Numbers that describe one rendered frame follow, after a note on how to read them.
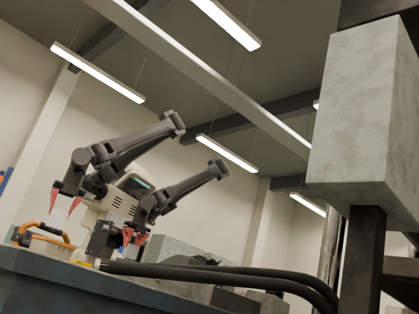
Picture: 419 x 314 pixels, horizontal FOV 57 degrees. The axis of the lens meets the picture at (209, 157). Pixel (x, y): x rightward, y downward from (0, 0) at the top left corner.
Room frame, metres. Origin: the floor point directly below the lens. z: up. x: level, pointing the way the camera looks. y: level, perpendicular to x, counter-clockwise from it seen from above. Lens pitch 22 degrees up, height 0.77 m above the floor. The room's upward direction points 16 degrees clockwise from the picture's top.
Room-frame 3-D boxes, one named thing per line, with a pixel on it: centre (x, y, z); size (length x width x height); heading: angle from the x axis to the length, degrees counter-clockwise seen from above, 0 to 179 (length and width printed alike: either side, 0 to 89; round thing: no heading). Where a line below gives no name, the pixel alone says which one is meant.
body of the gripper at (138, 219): (1.62, 0.21, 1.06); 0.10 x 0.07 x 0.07; 129
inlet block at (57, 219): (1.26, 0.42, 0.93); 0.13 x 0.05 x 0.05; 21
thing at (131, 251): (1.65, 0.23, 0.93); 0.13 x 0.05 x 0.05; 39
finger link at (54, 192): (1.22, 0.42, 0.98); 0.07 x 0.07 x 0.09; 21
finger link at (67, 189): (1.23, 0.39, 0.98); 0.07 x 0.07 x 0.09; 21
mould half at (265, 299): (1.75, -0.23, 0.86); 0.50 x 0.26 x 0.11; 61
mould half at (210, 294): (1.44, -0.03, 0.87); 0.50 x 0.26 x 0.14; 44
